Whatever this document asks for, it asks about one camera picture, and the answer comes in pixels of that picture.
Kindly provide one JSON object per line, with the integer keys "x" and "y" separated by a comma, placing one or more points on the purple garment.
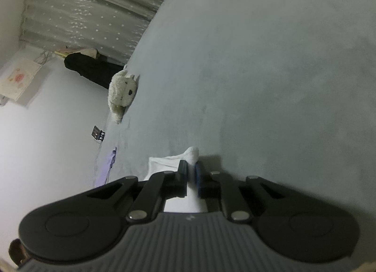
{"x": 105, "y": 169}

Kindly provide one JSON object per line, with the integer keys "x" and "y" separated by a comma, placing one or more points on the grey bed sheet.
{"x": 264, "y": 83}

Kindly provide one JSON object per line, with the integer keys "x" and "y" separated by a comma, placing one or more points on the white garment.
{"x": 192, "y": 154}

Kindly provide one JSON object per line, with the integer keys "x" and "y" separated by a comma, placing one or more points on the wall socket with plug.
{"x": 98, "y": 133}

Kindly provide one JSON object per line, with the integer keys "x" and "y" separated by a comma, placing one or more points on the grey star-print curtain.
{"x": 88, "y": 10}

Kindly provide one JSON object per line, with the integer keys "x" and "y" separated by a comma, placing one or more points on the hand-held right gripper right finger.
{"x": 199, "y": 180}

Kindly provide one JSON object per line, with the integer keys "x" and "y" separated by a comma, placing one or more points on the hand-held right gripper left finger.
{"x": 182, "y": 178}

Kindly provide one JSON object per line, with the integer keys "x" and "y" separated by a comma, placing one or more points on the white wall hanging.
{"x": 17, "y": 80}

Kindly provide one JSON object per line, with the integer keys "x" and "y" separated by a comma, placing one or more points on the black hanging garment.
{"x": 91, "y": 69}

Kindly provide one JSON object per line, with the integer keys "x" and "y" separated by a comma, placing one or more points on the white plush dog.
{"x": 120, "y": 92}

